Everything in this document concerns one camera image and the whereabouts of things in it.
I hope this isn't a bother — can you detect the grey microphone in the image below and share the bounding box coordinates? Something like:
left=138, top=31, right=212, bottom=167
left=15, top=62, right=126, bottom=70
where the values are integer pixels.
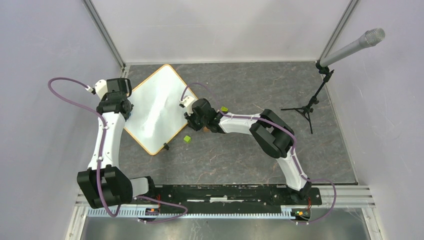
left=315, top=28, right=386, bottom=70

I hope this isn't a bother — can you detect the white whiteboard orange frame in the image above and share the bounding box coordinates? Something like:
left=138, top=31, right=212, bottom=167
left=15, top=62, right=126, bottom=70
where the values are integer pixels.
left=124, top=64, right=198, bottom=156

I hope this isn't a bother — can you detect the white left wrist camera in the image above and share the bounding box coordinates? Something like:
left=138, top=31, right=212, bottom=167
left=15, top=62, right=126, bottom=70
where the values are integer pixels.
left=86, top=79, right=108, bottom=100

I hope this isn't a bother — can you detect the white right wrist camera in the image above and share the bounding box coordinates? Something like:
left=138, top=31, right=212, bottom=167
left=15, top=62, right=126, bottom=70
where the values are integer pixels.
left=179, top=95, right=196, bottom=115

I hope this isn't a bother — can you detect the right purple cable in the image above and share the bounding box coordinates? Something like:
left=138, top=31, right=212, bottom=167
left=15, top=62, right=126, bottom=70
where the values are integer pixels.
left=180, top=82, right=338, bottom=226

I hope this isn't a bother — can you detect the grey slotted cable duct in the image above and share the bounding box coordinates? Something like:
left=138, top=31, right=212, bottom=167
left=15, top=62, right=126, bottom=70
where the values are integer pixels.
left=86, top=205, right=312, bottom=220

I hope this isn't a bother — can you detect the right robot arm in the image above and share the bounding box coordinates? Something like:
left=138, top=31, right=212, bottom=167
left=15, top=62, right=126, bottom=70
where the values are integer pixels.
left=179, top=95, right=312, bottom=204

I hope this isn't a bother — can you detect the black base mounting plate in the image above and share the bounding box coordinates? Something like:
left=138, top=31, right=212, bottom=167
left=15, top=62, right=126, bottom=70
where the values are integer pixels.
left=147, top=184, right=322, bottom=214

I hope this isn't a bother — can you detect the small green cube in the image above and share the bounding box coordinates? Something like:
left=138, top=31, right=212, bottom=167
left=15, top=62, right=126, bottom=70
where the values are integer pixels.
left=183, top=135, right=192, bottom=143

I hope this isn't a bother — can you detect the black microphone tripod stand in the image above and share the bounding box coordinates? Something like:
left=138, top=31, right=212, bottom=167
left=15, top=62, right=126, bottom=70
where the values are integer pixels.
left=280, top=63, right=334, bottom=134

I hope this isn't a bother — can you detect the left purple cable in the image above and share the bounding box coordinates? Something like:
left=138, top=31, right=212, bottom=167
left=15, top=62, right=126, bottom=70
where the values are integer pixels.
left=47, top=77, right=189, bottom=225

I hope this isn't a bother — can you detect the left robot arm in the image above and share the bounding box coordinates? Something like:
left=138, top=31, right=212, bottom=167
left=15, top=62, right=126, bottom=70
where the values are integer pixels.
left=77, top=78, right=157, bottom=209

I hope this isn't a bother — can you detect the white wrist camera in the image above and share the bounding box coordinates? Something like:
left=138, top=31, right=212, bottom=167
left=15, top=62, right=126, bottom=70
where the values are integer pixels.
left=86, top=79, right=108, bottom=100
left=179, top=95, right=196, bottom=115

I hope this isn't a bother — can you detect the purple cable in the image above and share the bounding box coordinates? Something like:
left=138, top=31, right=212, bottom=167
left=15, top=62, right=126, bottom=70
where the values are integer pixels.
left=47, top=77, right=189, bottom=225
left=180, top=82, right=338, bottom=226

